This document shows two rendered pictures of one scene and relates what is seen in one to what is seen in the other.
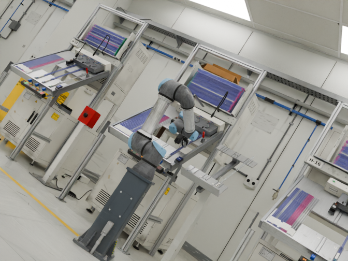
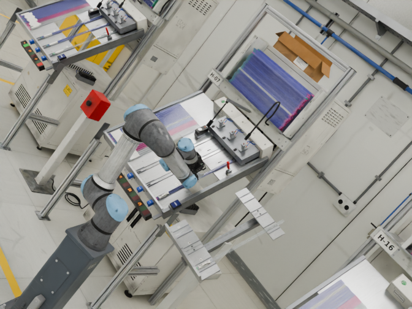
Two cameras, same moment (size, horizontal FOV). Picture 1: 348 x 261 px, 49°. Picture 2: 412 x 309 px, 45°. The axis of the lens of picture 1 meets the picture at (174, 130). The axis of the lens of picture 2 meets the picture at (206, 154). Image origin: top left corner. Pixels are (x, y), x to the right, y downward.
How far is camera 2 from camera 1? 1.23 m
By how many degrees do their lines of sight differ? 21
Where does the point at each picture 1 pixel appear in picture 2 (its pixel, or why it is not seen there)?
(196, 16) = not seen: outside the picture
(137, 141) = (89, 191)
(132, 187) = (70, 258)
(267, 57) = not seen: outside the picture
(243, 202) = (328, 230)
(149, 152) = (99, 213)
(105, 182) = not seen: hidden behind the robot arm
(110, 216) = (41, 289)
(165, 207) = (165, 255)
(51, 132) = (61, 112)
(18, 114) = (31, 77)
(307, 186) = (362, 279)
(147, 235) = (139, 284)
